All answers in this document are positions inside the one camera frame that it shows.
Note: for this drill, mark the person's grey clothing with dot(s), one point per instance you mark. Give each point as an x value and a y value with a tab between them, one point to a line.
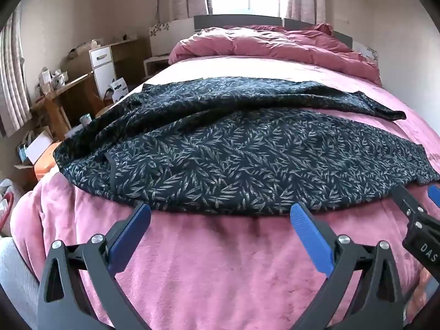
17	275

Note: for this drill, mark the red white bag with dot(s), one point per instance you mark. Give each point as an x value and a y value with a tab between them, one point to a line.
8	206

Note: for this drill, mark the orange box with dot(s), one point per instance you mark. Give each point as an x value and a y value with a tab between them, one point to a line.
46	163

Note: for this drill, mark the person's right hand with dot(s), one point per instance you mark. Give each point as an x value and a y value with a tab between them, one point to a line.
428	292

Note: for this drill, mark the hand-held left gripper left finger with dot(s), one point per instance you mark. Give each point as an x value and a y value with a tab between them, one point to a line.
132	230

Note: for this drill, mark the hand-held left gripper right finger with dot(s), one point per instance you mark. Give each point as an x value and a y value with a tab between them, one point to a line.
309	240

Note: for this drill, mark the white box with black print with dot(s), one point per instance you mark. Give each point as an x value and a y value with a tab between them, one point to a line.
118	91

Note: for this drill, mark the white drawer cabinet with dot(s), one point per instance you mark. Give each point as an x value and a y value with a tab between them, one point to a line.
103	70

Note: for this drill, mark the white bedside shelf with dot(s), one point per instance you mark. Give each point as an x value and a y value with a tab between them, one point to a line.
156	67

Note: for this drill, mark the dark leaf print pants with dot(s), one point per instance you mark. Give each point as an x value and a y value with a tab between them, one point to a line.
223	158

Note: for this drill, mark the wooden desk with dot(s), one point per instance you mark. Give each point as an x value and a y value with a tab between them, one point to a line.
68	92

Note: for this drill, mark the striped pale curtain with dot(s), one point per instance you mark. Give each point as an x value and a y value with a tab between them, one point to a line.
12	82

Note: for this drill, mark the pink fleece blanket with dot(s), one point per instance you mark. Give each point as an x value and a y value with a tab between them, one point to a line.
220	271

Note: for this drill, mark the small white camera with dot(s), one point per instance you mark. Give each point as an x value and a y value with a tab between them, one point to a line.
59	79

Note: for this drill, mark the rose pink duvet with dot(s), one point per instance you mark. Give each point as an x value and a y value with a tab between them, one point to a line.
275	46

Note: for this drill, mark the white cardboard box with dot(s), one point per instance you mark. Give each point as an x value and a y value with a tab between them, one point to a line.
39	146

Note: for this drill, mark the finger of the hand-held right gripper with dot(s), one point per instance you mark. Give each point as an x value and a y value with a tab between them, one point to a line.
435	196
410	209

